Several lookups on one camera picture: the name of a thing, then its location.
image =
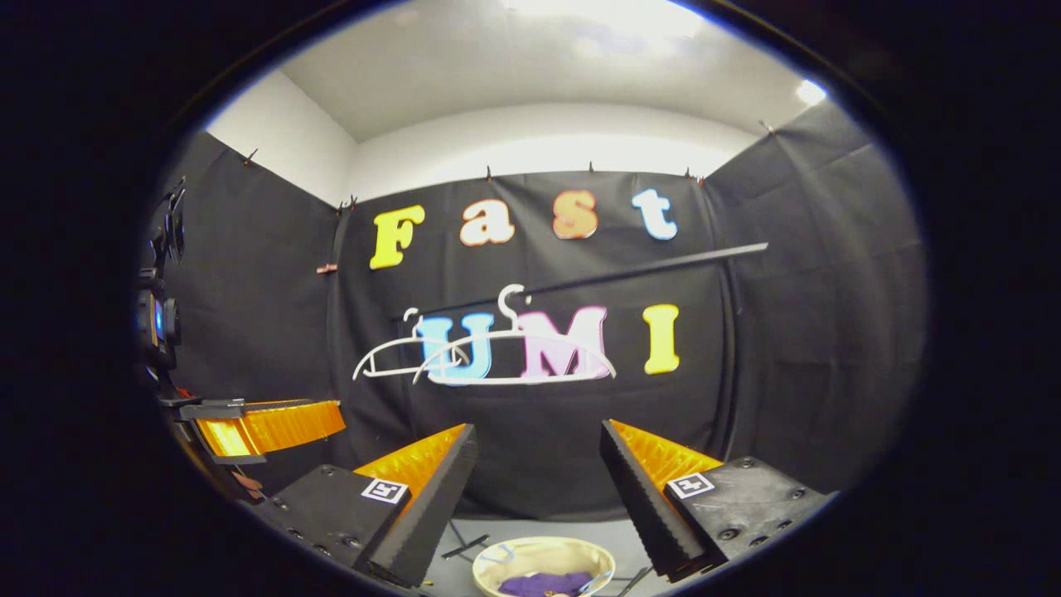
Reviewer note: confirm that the purple knit cardigan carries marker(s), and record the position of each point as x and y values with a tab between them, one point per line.
539	584

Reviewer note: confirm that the black backdrop cloth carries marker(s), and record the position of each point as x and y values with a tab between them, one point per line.
787	332

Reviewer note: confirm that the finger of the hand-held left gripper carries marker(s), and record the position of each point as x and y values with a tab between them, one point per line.
211	409
273	427

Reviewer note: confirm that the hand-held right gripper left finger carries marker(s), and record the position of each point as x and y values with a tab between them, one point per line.
431	506

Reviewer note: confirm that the black clothes rail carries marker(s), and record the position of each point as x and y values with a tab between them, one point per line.
663	265

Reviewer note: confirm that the white wide clothes hanger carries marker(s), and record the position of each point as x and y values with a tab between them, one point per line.
514	330

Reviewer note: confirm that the black rack foot bars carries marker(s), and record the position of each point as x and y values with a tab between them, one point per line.
466	547

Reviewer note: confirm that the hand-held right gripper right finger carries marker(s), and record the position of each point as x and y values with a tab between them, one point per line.
642	506

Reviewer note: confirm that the small ceiling light panel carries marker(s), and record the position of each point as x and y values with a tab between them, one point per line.
811	91

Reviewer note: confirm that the row of black cloth clips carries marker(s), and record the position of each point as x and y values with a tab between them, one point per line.
489	173

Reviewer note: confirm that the cream round laundry hamper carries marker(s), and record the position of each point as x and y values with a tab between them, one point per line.
547	551

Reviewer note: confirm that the white small clothes hanger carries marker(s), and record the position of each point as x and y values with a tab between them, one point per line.
414	336

